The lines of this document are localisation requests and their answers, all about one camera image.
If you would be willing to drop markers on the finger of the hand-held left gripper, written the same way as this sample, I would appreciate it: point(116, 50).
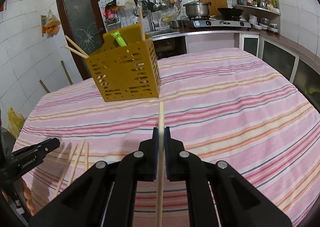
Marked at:
point(45, 145)

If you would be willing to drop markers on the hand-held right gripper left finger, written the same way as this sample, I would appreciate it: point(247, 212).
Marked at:
point(155, 152)

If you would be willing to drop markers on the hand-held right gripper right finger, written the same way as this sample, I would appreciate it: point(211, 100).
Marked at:
point(167, 152)

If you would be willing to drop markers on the yellow slotted utensil holder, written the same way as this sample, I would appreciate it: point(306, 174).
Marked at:
point(125, 74)

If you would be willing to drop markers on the yellow plastic bag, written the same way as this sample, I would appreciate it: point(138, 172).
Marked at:
point(15, 123)

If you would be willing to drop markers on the wooden stick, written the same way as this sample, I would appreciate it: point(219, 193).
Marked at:
point(44, 86)
point(67, 73)

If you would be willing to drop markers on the steel sink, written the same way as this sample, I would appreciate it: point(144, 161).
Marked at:
point(162, 34)

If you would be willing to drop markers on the hanging plastic bag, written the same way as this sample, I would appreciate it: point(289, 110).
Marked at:
point(51, 25)

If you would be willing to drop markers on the small steel pot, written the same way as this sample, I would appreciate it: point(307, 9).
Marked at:
point(176, 24)

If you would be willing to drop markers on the wooden door with frosted glass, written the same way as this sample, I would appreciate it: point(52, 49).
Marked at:
point(75, 17)

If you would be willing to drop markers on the metal faucet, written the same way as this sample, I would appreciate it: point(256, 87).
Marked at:
point(150, 14)

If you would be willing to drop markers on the steel gas stove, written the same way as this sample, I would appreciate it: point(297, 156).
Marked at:
point(220, 23)

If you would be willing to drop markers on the steel cooking pot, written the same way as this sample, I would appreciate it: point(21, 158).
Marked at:
point(197, 9)

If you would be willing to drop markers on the pink hanging item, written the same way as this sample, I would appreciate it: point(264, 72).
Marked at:
point(110, 11)

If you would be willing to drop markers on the black wok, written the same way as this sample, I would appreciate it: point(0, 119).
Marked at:
point(230, 12)

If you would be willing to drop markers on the white hanging towel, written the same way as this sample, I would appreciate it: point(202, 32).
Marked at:
point(125, 0)

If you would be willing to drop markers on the stack of white bowls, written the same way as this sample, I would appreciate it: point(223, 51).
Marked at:
point(253, 20)

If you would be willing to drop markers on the kitchen counter with cabinets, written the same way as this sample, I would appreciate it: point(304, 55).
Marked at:
point(287, 49)

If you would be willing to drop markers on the corner wall shelf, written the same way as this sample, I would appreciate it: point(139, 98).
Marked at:
point(260, 8)

